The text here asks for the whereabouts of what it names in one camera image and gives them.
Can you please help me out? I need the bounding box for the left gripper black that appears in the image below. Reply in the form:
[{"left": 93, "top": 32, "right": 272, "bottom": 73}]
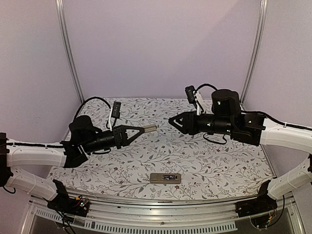
[{"left": 82, "top": 125, "right": 144, "bottom": 154}]

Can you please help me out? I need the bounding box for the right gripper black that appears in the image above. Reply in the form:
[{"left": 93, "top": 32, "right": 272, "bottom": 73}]
[{"left": 169, "top": 110, "right": 234, "bottom": 135}]

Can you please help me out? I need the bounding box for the grey battery compartment cover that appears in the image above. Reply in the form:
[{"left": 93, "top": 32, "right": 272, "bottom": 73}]
[{"left": 143, "top": 124, "right": 157, "bottom": 133}]

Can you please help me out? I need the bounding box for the grey remote control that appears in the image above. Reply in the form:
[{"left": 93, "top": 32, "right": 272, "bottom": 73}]
[{"left": 149, "top": 173, "right": 181, "bottom": 184}]

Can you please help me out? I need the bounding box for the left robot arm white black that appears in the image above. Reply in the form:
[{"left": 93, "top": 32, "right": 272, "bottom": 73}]
[{"left": 0, "top": 115, "right": 147, "bottom": 212}]

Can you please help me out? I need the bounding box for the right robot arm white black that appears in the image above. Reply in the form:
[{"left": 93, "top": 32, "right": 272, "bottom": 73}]
[{"left": 169, "top": 88, "right": 312, "bottom": 154}]

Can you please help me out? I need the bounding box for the floral patterned table mat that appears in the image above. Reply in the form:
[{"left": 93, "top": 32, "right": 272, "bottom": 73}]
[{"left": 48, "top": 98, "right": 274, "bottom": 200}]

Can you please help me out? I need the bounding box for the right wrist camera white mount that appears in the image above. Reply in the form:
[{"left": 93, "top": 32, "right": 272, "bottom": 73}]
[{"left": 185, "top": 86, "right": 206, "bottom": 115}]

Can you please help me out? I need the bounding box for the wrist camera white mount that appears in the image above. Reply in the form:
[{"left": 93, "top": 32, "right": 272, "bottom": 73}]
[
  {"left": 185, "top": 86, "right": 206, "bottom": 115},
  {"left": 106, "top": 101, "right": 121, "bottom": 131}
]

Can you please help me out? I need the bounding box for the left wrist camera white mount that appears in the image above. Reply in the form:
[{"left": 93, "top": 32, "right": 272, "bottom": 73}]
[{"left": 106, "top": 101, "right": 121, "bottom": 131}]

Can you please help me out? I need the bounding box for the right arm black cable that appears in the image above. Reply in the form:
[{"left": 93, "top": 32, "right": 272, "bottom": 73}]
[{"left": 195, "top": 83, "right": 219, "bottom": 95}]

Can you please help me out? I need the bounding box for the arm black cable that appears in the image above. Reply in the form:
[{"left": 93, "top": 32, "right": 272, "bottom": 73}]
[
  {"left": 195, "top": 83, "right": 219, "bottom": 95},
  {"left": 74, "top": 97, "right": 112, "bottom": 120}
]

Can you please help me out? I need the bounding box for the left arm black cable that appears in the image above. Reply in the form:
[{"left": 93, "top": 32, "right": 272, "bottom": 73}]
[{"left": 74, "top": 97, "right": 112, "bottom": 120}]

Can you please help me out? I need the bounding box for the aluminium front rail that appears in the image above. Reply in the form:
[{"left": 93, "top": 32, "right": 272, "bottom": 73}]
[{"left": 20, "top": 187, "right": 305, "bottom": 234}]

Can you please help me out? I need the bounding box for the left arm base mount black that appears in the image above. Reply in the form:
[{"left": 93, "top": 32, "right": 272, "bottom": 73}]
[{"left": 47, "top": 179, "right": 90, "bottom": 217}]

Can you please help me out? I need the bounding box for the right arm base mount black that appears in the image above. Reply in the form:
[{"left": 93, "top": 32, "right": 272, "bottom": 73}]
[{"left": 235, "top": 180, "right": 277, "bottom": 229}]

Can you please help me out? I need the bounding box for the right aluminium frame post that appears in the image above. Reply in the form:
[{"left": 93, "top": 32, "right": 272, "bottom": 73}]
[{"left": 240, "top": 0, "right": 268, "bottom": 105}]

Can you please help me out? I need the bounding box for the aluminium frame post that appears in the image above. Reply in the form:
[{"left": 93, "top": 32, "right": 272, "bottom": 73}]
[
  {"left": 55, "top": 0, "right": 85, "bottom": 103},
  {"left": 240, "top": 0, "right": 268, "bottom": 105}
]

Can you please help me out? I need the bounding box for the left aluminium frame post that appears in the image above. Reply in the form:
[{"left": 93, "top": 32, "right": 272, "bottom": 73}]
[{"left": 55, "top": 0, "right": 85, "bottom": 103}]

